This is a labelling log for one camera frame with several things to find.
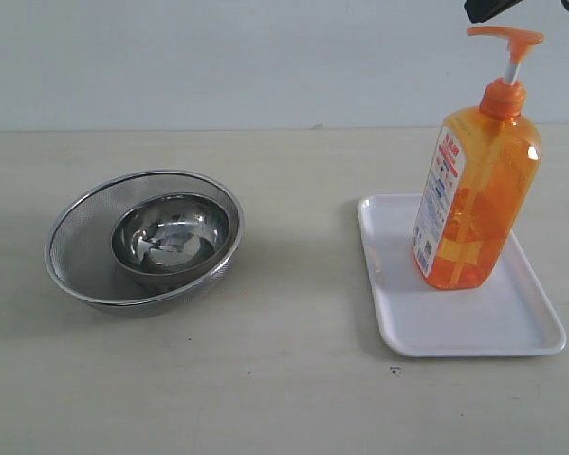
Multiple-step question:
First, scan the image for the orange dish soap pump bottle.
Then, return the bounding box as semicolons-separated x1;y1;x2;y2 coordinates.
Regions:
411;26;544;290

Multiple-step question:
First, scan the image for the small stainless steel bowl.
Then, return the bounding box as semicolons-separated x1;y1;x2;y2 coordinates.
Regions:
110;193;238;294

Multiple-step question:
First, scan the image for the white plastic tray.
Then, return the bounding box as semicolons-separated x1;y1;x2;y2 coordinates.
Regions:
357;194;567;357

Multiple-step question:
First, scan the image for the steel mesh colander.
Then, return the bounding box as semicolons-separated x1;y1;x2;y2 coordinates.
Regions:
45;170;245;317

